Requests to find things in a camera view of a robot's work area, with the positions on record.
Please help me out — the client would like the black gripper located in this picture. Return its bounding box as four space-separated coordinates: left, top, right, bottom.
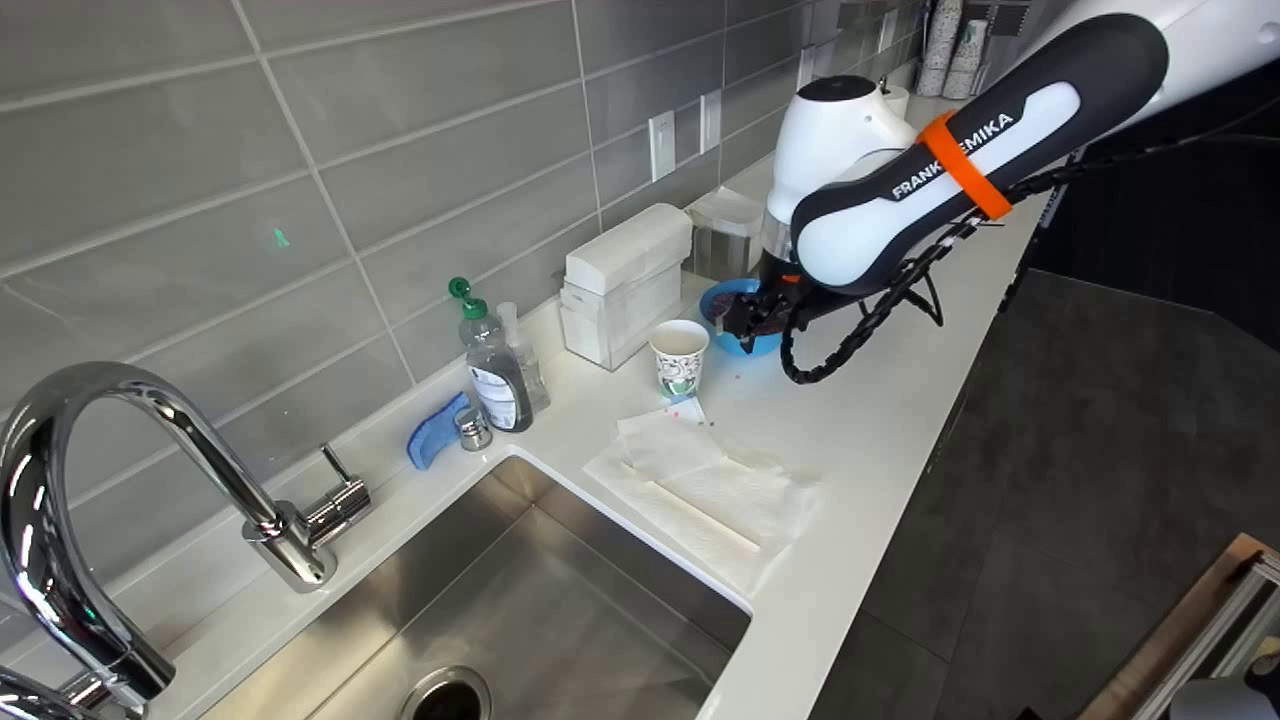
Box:
730 263 805 337

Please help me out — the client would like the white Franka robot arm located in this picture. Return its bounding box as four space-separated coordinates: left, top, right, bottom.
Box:
724 0 1280 337

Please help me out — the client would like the white paper cup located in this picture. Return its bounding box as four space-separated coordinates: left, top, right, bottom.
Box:
647 319 707 404

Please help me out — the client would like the blue plastic bowl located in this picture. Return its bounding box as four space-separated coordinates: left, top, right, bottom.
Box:
701 276 780 356

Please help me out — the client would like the metal napkin holder with napkins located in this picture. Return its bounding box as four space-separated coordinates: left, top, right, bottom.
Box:
687 189 764 279

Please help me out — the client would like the white folded paper towel stack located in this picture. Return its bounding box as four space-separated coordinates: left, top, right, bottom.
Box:
561 203 693 367

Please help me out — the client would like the white power outlet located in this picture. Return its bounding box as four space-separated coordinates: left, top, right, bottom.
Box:
701 92 724 151

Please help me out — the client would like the white cloth on counter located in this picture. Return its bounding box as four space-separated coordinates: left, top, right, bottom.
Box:
582 413 817 597

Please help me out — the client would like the clear dish soap bottle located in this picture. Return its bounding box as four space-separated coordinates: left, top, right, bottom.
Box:
449 276 532 431

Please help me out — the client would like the blue sponge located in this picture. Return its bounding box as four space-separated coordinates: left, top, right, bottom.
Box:
404 393 472 470

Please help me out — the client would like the stainless steel sink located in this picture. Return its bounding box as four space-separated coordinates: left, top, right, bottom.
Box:
204 461 752 720

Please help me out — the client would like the chrome kitchen faucet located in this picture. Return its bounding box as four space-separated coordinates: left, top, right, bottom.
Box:
0 359 374 720

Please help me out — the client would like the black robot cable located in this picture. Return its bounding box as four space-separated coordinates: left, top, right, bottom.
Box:
774 154 1113 386

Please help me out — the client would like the white light switch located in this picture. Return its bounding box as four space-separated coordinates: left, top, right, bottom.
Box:
647 110 676 185

